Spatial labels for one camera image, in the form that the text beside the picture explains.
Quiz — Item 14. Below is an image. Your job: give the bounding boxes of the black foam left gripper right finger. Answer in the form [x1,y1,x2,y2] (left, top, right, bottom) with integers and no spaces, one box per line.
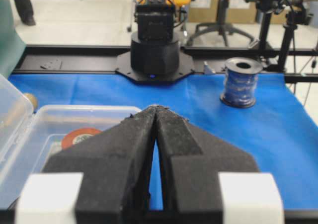
[155,105,285,224]

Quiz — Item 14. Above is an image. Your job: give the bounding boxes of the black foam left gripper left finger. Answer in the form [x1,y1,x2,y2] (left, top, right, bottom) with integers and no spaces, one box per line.
[15,105,157,224]

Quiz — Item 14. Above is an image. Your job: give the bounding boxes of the clear plastic tool box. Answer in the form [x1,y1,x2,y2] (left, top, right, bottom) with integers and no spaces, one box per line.
[0,74,139,209]

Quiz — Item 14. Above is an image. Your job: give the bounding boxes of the red tape roll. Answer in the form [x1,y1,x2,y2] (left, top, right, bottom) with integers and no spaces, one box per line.
[61,128,101,149]

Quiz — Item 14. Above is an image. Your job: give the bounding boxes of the blue table mat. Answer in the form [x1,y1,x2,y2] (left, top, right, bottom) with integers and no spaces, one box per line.
[7,73,318,212]

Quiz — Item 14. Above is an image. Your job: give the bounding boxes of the green curtain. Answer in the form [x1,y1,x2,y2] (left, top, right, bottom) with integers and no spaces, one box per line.
[0,0,26,78]

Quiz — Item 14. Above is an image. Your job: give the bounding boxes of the black office chair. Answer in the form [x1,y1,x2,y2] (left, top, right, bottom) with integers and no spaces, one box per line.
[186,0,255,47]

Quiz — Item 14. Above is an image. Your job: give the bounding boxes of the person leg dark trousers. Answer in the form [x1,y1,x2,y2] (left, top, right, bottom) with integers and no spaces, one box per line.
[14,0,36,26]

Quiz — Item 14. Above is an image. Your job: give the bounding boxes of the blue wire spool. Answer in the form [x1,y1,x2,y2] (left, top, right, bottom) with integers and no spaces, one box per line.
[220,57,263,108]

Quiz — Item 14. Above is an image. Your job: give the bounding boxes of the wooden round handle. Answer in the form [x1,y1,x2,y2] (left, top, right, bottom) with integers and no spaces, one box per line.
[23,93,38,110]

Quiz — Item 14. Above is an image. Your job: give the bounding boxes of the black table rail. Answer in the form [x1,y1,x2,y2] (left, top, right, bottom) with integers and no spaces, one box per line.
[13,46,318,83]

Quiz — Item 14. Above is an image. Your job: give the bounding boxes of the black camera stand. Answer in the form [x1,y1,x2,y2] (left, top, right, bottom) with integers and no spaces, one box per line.
[244,0,318,73]

